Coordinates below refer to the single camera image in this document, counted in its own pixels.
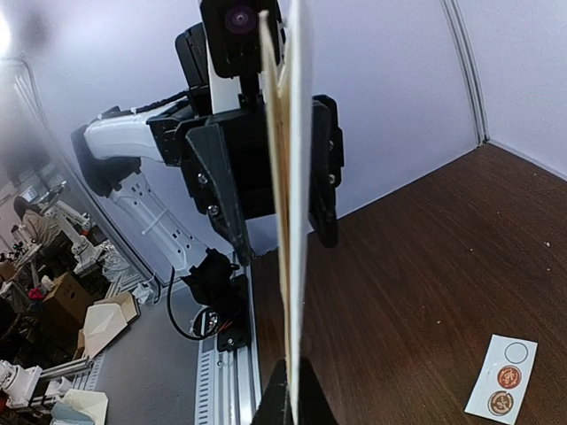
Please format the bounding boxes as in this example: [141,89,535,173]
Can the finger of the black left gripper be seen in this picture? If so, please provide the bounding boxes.
[308,95,344,247]
[184,126,252,266]

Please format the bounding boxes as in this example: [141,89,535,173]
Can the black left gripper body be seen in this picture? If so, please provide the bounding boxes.
[148,100,275,220]

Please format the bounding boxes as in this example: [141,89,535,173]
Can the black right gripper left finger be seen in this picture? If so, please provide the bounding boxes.
[252,359,293,425]

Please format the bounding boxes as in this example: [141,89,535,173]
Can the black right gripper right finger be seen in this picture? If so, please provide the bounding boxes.
[299,357,338,425]

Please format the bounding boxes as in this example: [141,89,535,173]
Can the beige letter paper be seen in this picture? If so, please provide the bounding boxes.
[259,1,313,423]

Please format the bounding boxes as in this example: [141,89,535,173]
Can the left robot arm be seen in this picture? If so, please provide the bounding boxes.
[71,4,344,351]

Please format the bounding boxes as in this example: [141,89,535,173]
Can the brown seal sticker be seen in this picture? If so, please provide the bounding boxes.
[487,390,515,416]

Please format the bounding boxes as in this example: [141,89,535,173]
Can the red seal sticker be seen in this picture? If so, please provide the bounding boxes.
[497,365,522,390]

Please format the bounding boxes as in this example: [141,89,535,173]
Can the white sticker sheet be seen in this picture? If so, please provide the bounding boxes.
[464,335,538,424]

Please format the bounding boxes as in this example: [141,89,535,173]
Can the front aluminium rail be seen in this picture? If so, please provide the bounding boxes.
[194,267,262,424]

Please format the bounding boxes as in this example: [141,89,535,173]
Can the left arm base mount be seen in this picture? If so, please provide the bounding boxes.
[183,249,251,352]

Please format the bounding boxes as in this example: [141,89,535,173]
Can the right aluminium frame post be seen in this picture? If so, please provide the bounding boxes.
[440,0,491,145]

